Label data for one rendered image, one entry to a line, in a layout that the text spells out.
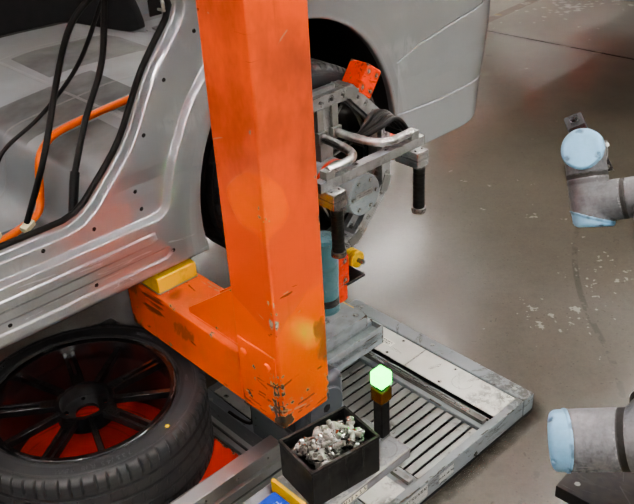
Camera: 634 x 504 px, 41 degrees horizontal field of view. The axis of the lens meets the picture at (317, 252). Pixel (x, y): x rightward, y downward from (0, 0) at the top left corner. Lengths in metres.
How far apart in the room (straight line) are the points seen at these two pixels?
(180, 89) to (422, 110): 1.00
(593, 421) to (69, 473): 1.23
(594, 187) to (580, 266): 1.87
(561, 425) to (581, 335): 1.76
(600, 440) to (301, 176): 0.80
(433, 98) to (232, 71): 1.38
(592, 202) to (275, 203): 0.69
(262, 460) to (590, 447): 0.98
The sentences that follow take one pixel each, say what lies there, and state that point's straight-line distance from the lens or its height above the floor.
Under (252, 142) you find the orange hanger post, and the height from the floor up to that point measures 1.29.
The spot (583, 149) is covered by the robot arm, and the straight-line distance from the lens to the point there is 1.96.
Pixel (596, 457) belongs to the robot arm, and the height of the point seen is 0.87.
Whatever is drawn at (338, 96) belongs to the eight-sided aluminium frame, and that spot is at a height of 1.10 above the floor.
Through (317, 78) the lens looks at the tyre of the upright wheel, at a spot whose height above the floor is 1.14.
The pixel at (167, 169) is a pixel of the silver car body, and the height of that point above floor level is 1.03.
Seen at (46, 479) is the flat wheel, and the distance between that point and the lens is 2.22.
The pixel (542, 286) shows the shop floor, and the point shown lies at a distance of 3.65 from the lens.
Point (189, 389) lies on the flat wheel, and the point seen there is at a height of 0.50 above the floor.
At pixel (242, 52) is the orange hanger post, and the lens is 1.69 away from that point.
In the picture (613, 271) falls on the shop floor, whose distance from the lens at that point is 3.81.
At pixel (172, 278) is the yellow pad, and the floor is 0.71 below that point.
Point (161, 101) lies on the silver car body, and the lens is 2.26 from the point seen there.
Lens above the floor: 2.00
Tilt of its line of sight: 31 degrees down
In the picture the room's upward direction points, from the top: 3 degrees counter-clockwise
